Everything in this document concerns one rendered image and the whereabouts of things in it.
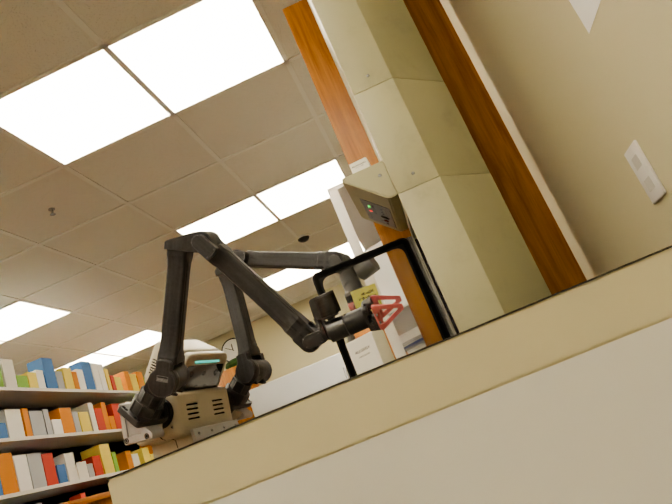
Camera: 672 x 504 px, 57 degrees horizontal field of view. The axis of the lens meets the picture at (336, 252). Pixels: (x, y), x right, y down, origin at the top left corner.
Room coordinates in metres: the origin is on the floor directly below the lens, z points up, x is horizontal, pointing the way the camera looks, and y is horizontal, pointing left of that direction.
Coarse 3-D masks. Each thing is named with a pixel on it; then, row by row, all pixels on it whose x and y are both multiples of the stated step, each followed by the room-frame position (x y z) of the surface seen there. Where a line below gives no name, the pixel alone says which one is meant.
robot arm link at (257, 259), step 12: (240, 252) 1.95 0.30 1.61; (252, 252) 1.96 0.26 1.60; (264, 252) 1.95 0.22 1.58; (276, 252) 1.93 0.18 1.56; (288, 252) 1.92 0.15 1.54; (300, 252) 1.90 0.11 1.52; (312, 252) 1.88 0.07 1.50; (324, 252) 1.86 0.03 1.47; (336, 252) 1.84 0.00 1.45; (252, 264) 1.97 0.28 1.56; (264, 264) 1.95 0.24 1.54; (276, 264) 1.93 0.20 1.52; (288, 264) 1.92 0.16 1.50; (300, 264) 1.90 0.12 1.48; (312, 264) 1.88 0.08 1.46; (324, 264) 1.86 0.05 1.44
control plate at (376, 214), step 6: (366, 204) 1.57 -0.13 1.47; (372, 204) 1.55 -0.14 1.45; (366, 210) 1.64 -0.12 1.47; (372, 210) 1.61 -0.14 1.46; (378, 210) 1.59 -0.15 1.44; (384, 210) 1.56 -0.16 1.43; (372, 216) 1.68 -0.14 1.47; (378, 216) 1.66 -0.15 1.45; (390, 216) 1.60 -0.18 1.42; (384, 222) 1.70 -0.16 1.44; (390, 222) 1.67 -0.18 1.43
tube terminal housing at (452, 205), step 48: (384, 96) 1.42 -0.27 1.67; (432, 96) 1.50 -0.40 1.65; (384, 144) 1.43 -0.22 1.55; (432, 144) 1.44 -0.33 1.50; (432, 192) 1.42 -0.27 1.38; (480, 192) 1.50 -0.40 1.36; (432, 240) 1.43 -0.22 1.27; (480, 240) 1.44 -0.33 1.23; (480, 288) 1.42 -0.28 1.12; (528, 288) 1.50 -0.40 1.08
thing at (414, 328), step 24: (360, 264) 1.74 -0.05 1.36; (384, 264) 1.74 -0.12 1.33; (408, 264) 1.74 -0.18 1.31; (336, 288) 1.74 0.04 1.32; (360, 288) 1.74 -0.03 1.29; (384, 288) 1.74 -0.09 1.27; (408, 288) 1.74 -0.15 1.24; (408, 312) 1.74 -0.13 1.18; (360, 336) 1.74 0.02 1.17; (408, 336) 1.74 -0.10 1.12; (432, 336) 1.74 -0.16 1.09
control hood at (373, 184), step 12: (372, 168) 1.43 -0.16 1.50; (384, 168) 1.43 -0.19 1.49; (348, 180) 1.44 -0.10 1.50; (360, 180) 1.44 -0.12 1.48; (372, 180) 1.43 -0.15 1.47; (384, 180) 1.43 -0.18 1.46; (348, 192) 1.53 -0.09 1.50; (360, 192) 1.48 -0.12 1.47; (372, 192) 1.44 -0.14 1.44; (384, 192) 1.43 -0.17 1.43; (396, 192) 1.43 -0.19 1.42; (360, 204) 1.60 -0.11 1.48; (384, 204) 1.51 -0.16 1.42; (396, 204) 1.50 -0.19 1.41; (396, 216) 1.59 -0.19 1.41; (396, 228) 1.73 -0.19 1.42
